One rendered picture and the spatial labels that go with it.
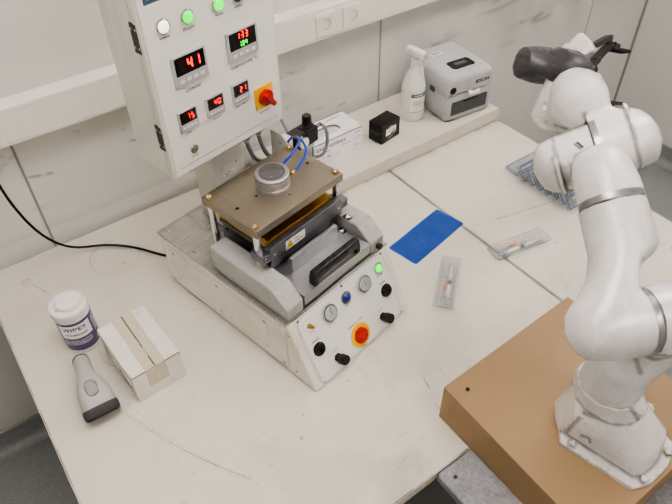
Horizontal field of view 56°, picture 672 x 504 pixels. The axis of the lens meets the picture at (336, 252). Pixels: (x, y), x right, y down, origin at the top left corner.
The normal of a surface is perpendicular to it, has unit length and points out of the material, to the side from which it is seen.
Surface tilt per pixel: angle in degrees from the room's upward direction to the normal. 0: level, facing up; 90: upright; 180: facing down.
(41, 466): 0
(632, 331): 57
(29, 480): 0
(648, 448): 42
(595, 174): 48
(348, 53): 90
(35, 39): 90
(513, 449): 5
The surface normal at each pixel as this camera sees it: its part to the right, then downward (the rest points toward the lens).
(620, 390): -0.40, 0.69
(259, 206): -0.02, -0.72
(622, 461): -0.64, 0.58
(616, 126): -0.36, -0.51
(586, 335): -0.72, 0.08
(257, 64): 0.74, 0.46
